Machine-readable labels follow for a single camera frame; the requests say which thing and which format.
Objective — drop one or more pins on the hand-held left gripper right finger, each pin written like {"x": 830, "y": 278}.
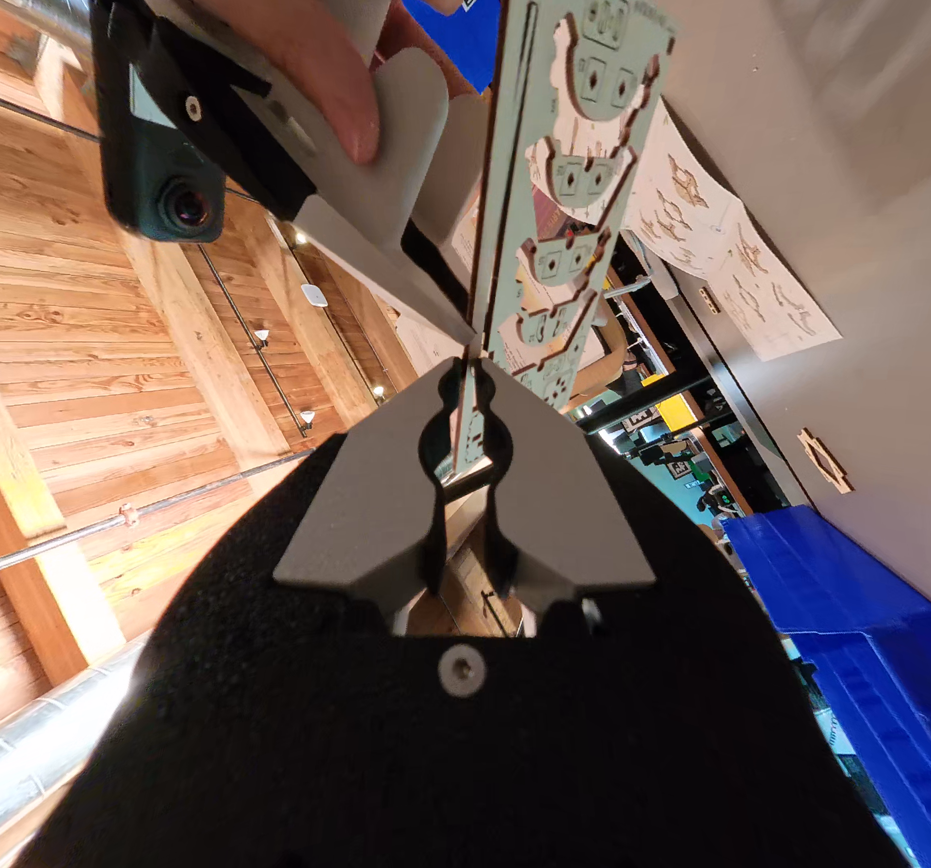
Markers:
{"x": 574, "y": 519}

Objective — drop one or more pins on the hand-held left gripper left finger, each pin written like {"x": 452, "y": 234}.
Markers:
{"x": 349, "y": 519}

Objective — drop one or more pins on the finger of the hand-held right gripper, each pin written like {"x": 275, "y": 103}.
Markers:
{"x": 462, "y": 155}
{"x": 378, "y": 264}

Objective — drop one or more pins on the wooden puzzle sheet with arches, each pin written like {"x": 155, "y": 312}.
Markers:
{"x": 502, "y": 242}

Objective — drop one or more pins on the person's right hand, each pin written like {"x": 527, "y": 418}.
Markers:
{"x": 291, "y": 31}

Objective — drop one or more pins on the metal ceiling rod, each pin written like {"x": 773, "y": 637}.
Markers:
{"x": 145, "y": 511}

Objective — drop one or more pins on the small rectangular wooden piece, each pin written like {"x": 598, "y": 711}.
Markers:
{"x": 710, "y": 300}

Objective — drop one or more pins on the folded paper instruction sheet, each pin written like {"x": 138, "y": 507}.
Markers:
{"x": 727, "y": 228}

